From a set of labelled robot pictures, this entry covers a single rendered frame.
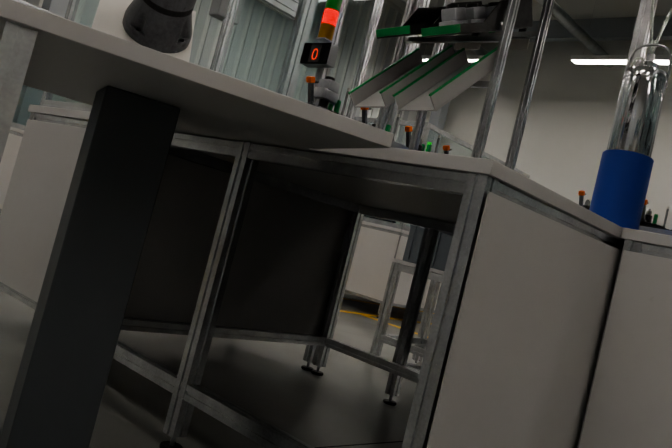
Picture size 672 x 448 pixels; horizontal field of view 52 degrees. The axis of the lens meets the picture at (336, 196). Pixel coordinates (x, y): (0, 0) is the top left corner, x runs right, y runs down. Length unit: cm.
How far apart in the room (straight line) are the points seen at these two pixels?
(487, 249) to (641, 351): 70
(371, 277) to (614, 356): 517
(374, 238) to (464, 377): 567
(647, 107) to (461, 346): 124
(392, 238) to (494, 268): 550
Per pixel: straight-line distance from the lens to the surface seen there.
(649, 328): 198
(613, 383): 200
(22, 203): 290
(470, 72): 175
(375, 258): 702
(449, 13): 178
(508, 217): 146
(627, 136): 237
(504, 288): 150
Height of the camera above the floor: 63
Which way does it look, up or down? 4 degrees up
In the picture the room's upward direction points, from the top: 14 degrees clockwise
